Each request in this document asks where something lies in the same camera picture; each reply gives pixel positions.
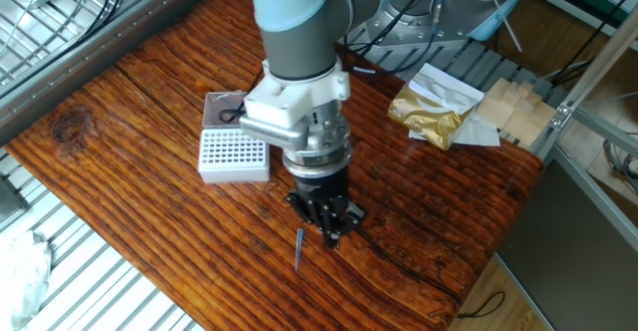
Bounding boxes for black looped cables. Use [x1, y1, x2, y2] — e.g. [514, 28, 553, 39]
[0, 0, 125, 91]

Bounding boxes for grey floor cables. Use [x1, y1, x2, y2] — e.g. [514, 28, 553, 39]
[602, 139, 638, 193]

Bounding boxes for gold foil bag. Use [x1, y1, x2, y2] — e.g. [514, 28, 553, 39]
[387, 84, 475, 152]

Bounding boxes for white pipette tip holder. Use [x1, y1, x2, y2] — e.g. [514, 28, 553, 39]
[197, 128, 271, 185]

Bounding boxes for grey floor panel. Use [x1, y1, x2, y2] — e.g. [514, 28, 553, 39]
[497, 160, 638, 331]

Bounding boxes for white crumpled cloth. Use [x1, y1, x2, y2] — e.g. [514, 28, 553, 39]
[0, 229, 53, 331]

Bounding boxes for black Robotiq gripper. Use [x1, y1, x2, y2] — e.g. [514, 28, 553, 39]
[285, 166, 368, 250]

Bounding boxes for grey metal rail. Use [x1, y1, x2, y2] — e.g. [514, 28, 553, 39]
[0, 0, 230, 146]

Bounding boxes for wooden block stack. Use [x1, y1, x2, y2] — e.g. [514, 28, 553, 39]
[476, 76, 559, 149]

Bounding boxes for dark grey metal plate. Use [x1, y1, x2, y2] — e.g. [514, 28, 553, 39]
[0, 173, 29, 225]

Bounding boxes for aluminium frame post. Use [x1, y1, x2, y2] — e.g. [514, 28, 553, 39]
[530, 6, 638, 252]

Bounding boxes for thin black floor cord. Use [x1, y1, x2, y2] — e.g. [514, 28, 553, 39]
[456, 290, 506, 320]

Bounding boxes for clear plastic holder lid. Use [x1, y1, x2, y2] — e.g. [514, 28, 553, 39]
[201, 90, 249, 131]

